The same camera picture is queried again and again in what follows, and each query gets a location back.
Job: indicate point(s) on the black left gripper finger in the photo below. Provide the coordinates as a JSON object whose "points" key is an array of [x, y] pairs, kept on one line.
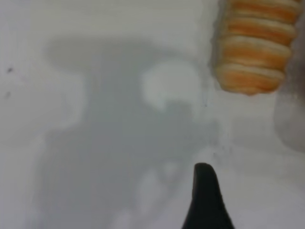
{"points": [[205, 200]]}

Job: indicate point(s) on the striped orange cream bread roll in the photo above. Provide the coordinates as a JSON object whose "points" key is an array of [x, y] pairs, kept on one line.
{"points": [[255, 47]]}

